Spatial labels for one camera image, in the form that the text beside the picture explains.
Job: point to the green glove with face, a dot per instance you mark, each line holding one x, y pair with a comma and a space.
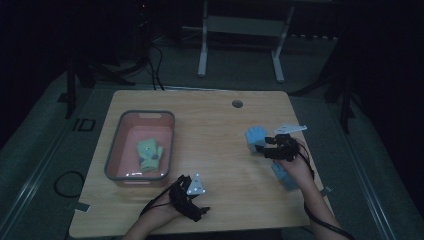
149, 155

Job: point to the blue glove with face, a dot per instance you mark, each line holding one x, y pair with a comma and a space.
282, 178

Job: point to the grey tape piece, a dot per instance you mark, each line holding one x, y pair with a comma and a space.
78, 207
326, 190

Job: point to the pink basin with grey rim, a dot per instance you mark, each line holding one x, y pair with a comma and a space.
141, 148

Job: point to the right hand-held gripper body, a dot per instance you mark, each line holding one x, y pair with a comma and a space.
285, 145

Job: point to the person's left hand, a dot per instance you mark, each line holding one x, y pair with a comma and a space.
163, 213

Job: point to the black tripod stand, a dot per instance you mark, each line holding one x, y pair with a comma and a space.
345, 106
71, 90

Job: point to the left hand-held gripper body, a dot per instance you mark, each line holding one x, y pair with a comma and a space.
186, 200

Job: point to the white metal desk frame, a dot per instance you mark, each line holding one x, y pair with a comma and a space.
245, 26

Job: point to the plain blue glove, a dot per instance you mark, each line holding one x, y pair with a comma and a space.
256, 136

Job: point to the person's right hand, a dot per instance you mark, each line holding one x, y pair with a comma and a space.
298, 170

